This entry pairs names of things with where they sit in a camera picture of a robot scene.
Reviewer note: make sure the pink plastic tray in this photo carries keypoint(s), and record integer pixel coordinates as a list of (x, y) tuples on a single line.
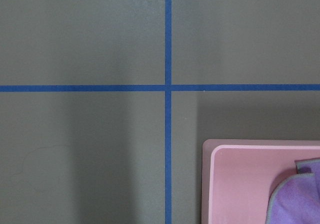
[(239, 176)]

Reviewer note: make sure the purple microfiber cloth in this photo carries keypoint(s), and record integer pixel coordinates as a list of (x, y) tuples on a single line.
[(296, 200)]

